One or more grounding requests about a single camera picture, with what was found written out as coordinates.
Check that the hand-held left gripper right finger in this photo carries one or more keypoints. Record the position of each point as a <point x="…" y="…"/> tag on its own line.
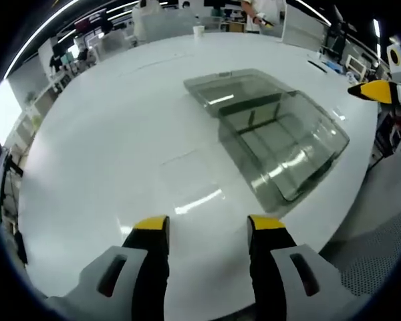
<point x="267" y="267"/>

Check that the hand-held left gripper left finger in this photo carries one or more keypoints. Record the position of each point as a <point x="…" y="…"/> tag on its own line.
<point x="147" y="267"/>

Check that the clear grey guide fixture box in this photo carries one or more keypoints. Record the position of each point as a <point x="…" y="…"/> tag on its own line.
<point x="280" y="147"/>

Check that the small white box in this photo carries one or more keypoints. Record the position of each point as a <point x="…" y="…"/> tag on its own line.
<point x="356" y="64"/>

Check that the blue flat item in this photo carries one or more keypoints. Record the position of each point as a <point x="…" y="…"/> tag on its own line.
<point x="332" y="66"/>

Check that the white mesh office chair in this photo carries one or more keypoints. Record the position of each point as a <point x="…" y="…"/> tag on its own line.
<point x="371" y="254"/>

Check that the white paper cup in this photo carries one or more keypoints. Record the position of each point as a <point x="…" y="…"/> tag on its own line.
<point x="198" y="31"/>

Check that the wall display screen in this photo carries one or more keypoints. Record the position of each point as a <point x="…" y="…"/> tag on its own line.
<point x="90" y="21"/>

